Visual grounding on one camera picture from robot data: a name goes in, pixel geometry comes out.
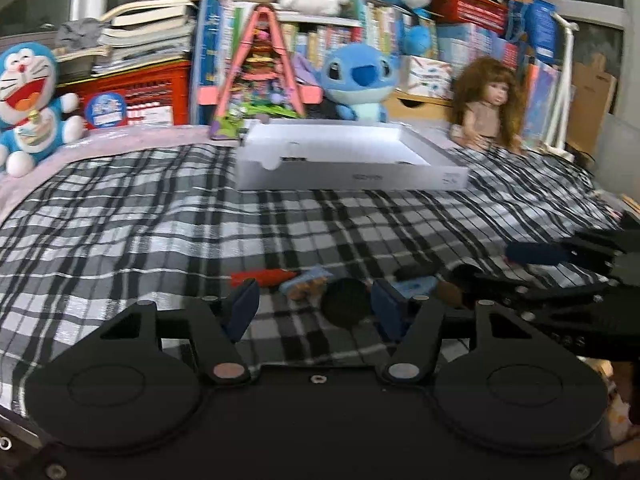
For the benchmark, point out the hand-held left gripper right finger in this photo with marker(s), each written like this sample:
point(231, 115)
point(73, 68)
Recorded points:
point(390, 312)

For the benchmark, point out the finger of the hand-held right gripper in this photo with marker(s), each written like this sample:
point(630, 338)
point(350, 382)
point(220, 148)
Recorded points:
point(545, 297)
point(535, 254)

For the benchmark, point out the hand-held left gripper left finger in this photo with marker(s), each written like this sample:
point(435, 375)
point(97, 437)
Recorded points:
point(244, 306)

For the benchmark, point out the orange toy piece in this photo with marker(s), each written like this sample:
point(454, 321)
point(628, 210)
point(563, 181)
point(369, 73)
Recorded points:
point(262, 276)

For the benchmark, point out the blue toy block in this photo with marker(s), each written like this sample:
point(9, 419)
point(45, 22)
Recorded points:
point(417, 286)

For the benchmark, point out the black round lid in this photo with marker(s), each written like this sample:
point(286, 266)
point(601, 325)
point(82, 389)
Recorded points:
point(345, 305)

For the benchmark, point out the white shallow cardboard box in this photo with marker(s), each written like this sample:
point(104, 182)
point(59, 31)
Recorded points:
point(325, 145)

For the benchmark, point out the person's right forearm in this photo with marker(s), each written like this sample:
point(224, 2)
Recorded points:
point(630, 385)

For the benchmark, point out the black white plaid blanket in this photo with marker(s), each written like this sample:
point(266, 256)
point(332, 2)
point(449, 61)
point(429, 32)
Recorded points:
point(150, 220)

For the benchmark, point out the brown haired doll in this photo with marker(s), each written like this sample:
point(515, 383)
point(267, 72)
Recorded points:
point(487, 95)

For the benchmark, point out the brown cardboard sheet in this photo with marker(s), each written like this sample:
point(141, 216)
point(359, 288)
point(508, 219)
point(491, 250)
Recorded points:
point(592, 95)

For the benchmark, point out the white pipe rack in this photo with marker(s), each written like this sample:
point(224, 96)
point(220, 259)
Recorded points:
point(567, 80)

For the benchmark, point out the wooden drawer box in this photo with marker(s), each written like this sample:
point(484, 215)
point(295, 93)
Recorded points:
point(415, 106)

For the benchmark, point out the white box with pencil print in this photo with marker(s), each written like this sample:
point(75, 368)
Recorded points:
point(430, 77)

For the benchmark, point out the row of thin books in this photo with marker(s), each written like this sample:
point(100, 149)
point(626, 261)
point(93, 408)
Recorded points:
point(475, 45)

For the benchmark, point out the blue snack packets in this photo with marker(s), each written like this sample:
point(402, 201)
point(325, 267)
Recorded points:
point(537, 25)

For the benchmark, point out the pink triangular toy house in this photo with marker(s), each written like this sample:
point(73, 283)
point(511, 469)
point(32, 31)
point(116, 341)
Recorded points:
point(260, 75)

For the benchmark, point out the red plastic crate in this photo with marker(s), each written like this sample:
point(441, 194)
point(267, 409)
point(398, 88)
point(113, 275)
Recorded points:
point(150, 90)

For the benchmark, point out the blue alien plush toy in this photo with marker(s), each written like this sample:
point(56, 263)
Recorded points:
point(357, 72)

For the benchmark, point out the red flat box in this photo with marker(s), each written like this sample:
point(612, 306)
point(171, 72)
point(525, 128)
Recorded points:
point(470, 7)

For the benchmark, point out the tall blue picture book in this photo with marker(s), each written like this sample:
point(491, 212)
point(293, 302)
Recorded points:
point(215, 35)

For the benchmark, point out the row of colourful books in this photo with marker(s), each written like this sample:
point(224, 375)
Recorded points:
point(320, 40)

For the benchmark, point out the stack of worn books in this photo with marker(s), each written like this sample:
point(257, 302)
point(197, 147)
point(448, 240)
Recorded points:
point(145, 35)

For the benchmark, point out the blue white cat plush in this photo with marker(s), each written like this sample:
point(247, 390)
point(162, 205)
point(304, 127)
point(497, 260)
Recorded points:
point(30, 95)

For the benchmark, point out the grey crumpled cloth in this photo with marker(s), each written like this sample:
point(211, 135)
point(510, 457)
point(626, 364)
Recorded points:
point(80, 32)

